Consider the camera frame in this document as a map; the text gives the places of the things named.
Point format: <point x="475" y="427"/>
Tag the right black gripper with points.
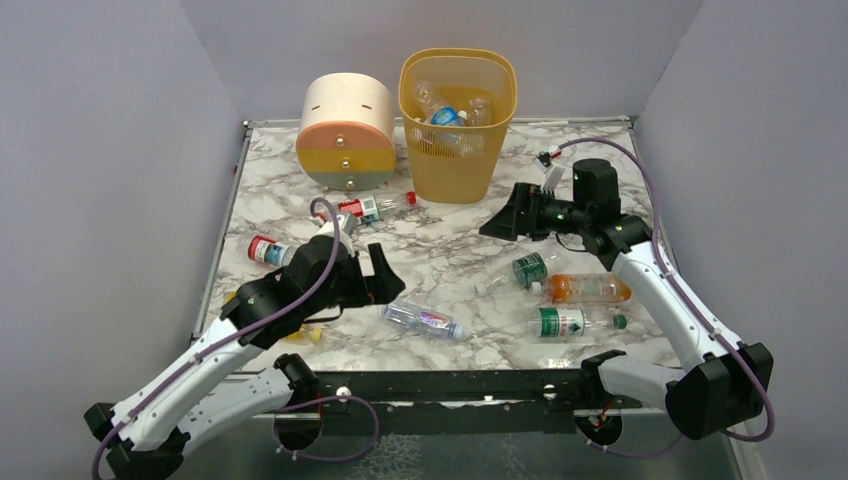
<point x="531" y="211"/>

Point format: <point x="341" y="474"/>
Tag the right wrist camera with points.
<point x="547" y="162"/>

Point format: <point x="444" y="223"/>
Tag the clear bottle green cestbon label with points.
<point x="559" y="323"/>

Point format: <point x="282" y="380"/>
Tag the small blue tinted water bottle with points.
<point x="424" y="320"/>

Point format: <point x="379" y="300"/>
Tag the yellow mesh waste bin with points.
<point x="463" y="176"/>

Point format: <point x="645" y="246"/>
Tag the clear bottle red cap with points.
<point x="371" y="209"/>

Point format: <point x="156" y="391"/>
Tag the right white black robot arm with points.
<point x="722" y="381"/>

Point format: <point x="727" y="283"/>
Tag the clear bottle red blue label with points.
<point x="267" y="251"/>

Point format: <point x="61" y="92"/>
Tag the orange label clear bottle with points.
<point x="603" y="288"/>

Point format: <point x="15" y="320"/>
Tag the clear bottle green label angled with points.
<point x="521" y="272"/>

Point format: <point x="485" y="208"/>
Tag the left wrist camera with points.
<point x="347" y="223"/>

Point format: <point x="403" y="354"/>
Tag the round pink yellow drawer box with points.
<point x="346" y="138"/>

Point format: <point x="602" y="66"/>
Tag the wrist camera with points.
<point x="547" y="162"/>
<point x="347" y="223"/>

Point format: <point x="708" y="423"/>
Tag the yellow drink bottle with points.
<point x="308" y="334"/>

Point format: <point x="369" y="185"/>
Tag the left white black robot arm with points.
<point x="149" y="434"/>

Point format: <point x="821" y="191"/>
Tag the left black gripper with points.
<point x="365" y="280"/>

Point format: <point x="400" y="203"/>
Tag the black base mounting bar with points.
<point x="438" y="402"/>

